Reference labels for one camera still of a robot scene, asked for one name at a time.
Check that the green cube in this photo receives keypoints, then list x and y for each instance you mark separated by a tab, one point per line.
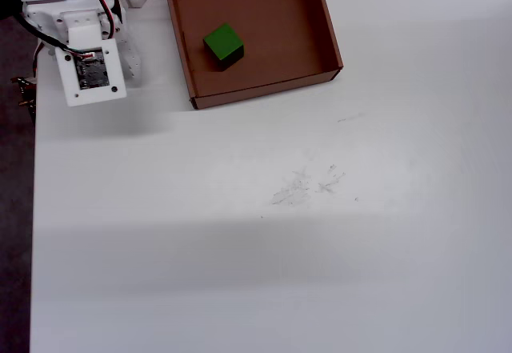
222	42

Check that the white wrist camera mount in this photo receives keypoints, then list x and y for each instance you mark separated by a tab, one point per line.
94	89

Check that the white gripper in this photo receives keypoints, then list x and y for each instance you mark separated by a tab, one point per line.
132	62

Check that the brown black table clamp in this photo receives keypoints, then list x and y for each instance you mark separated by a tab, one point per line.
25	93

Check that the brown cardboard box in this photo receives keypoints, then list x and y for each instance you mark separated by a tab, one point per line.
280	21

